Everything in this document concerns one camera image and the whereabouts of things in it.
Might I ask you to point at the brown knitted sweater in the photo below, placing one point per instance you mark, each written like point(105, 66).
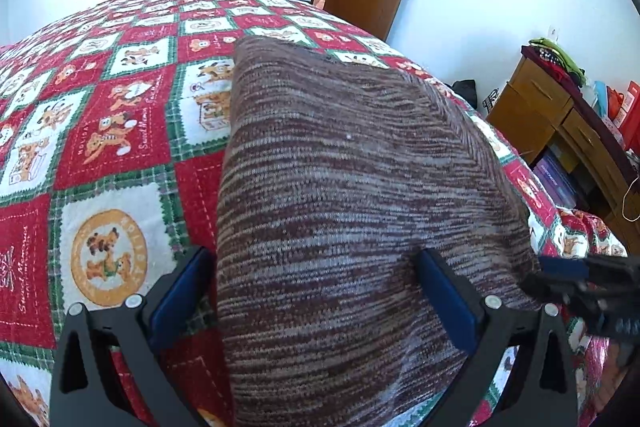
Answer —
point(350, 182)

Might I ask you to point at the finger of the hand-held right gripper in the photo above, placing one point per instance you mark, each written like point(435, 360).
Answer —
point(555, 289)
point(562, 266)

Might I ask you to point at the wooden desk with drawers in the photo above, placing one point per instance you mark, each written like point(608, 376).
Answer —
point(540, 112)

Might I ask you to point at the red bag on desk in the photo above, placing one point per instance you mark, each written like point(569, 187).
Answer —
point(631, 112)

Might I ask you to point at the dark red cloth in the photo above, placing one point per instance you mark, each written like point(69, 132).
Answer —
point(547, 64)

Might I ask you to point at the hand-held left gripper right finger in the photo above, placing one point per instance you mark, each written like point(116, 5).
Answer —
point(445, 302)

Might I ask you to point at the red checked printed blanket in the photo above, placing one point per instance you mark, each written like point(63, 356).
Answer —
point(100, 132)

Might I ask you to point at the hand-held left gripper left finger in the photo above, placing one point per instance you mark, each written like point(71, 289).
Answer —
point(182, 297)

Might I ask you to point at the pile of dark clothes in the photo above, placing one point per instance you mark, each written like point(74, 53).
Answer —
point(465, 93)

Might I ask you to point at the blue bag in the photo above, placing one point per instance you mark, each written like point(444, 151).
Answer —
point(607, 102)

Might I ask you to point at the purple box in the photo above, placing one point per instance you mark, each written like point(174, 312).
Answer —
point(557, 179)

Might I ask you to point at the green cloth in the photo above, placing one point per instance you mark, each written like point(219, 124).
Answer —
point(560, 54)

